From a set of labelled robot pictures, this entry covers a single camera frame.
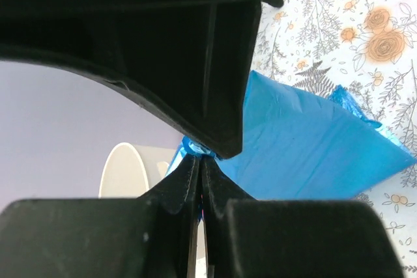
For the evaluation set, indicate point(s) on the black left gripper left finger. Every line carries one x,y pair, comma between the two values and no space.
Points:
153,235

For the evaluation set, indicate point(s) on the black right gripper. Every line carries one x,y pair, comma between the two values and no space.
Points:
185,61

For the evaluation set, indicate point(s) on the blue plastic trash bag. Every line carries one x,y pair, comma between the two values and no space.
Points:
297,145

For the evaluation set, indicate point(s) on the white cylindrical trash bin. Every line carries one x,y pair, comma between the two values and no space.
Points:
131,170

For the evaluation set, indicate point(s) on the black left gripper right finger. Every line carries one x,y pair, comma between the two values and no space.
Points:
246,237

